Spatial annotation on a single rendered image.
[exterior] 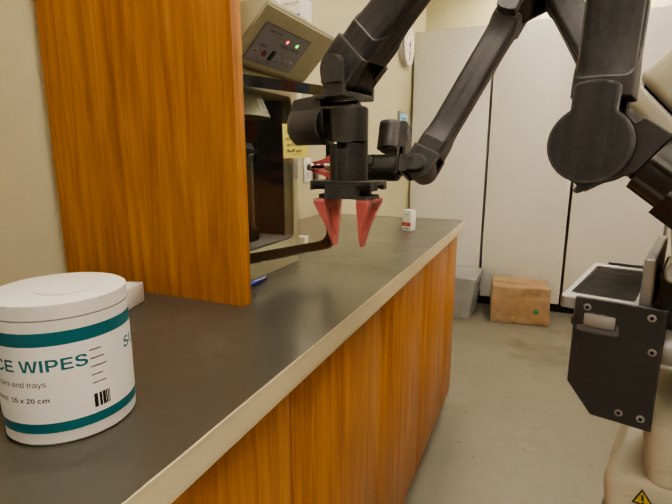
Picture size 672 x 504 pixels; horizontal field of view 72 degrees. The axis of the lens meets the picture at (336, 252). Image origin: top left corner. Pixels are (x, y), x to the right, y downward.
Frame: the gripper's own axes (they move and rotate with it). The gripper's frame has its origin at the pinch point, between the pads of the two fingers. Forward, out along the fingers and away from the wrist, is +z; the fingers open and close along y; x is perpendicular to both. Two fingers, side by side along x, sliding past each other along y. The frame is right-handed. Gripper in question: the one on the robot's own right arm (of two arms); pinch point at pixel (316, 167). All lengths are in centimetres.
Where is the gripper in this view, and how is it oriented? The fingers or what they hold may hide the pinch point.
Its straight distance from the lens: 108.9
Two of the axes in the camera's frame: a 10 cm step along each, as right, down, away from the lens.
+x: -4.0, 1.8, -9.0
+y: 0.0, -9.8, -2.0
